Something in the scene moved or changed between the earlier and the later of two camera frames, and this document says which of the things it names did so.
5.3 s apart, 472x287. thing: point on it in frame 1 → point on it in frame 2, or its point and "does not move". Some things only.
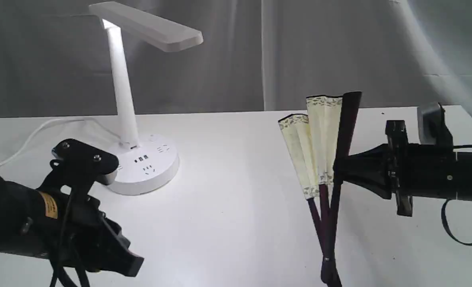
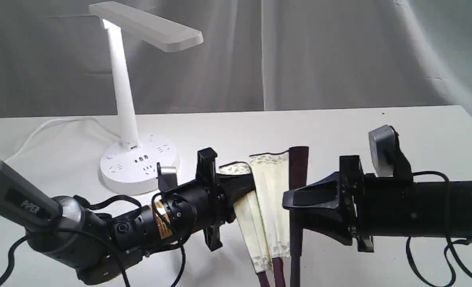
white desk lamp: (147, 163) does not move
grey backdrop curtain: (51, 58) does not move
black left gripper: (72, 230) → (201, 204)
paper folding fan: (316, 140) → (270, 231)
